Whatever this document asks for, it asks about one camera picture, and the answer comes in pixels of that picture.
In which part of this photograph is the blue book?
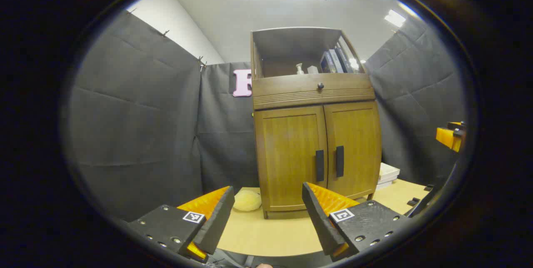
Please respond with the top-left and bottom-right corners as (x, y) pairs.
(320, 51), (334, 73)
(329, 49), (344, 73)
(335, 47), (354, 73)

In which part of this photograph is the black backdrop cloth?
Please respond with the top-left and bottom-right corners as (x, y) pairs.
(67, 10), (467, 223)

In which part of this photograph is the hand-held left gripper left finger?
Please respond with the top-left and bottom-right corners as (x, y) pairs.
(127, 185), (236, 262)

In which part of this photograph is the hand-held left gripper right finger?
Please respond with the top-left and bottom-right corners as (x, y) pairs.
(302, 182), (413, 260)

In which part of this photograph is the small ceiling light panel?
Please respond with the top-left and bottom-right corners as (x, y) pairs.
(384, 9), (406, 28)

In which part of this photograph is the wooden cabinet door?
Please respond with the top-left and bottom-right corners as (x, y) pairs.
(255, 106), (329, 211)
(324, 100), (382, 200)

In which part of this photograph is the wooden double-door shoe cabinet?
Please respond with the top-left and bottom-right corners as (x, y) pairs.
(250, 27), (382, 219)

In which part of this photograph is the wooden drawer with black knob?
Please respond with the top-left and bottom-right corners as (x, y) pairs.
(252, 73), (376, 110)

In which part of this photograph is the round yellow cushion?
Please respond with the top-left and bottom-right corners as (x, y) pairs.
(233, 189), (262, 212)

